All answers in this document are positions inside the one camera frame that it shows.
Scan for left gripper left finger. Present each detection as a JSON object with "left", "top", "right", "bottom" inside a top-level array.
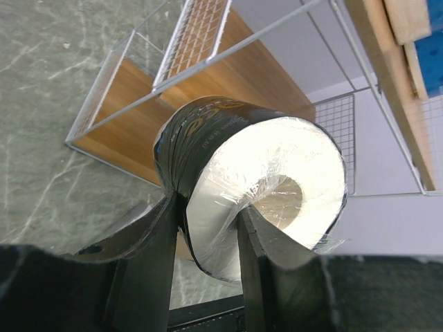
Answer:
[{"left": 1, "top": 195, "right": 179, "bottom": 331}]

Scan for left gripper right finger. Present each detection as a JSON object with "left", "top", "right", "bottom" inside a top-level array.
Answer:
[{"left": 237, "top": 207, "right": 442, "bottom": 331}]

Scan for black paper towel roll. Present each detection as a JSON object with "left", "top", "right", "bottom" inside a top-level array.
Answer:
[{"left": 153, "top": 96, "right": 347, "bottom": 282}]

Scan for blue paper towel roll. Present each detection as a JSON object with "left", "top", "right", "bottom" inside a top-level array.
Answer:
[{"left": 384, "top": 0, "right": 442, "bottom": 100}]

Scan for white wire wooden shelf rack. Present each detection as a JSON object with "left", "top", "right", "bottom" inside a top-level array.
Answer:
[{"left": 66, "top": 1, "right": 442, "bottom": 195}]

